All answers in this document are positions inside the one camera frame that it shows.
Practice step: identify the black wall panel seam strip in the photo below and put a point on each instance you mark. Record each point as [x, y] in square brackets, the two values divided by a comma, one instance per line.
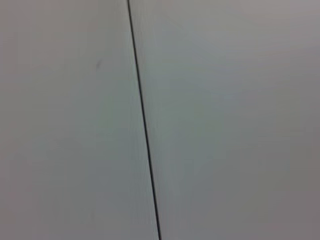
[141, 100]

